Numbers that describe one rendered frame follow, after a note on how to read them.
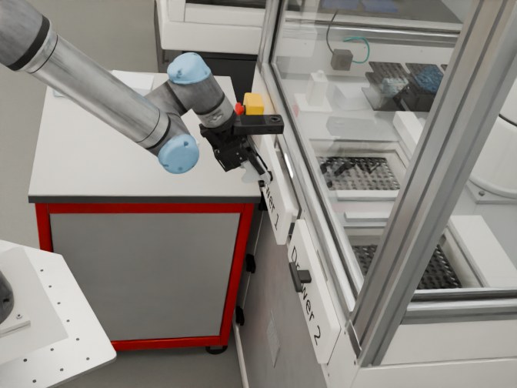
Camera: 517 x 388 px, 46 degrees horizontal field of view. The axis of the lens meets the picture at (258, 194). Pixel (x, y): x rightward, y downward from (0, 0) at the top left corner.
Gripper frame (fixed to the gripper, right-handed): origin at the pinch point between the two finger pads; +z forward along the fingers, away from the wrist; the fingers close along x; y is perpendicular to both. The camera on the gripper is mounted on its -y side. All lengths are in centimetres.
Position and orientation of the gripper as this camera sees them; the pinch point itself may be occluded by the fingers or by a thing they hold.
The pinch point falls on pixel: (268, 173)
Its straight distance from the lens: 141.0
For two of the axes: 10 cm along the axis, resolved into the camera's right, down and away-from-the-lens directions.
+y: -8.8, 4.3, 1.8
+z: 4.4, 6.3, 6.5
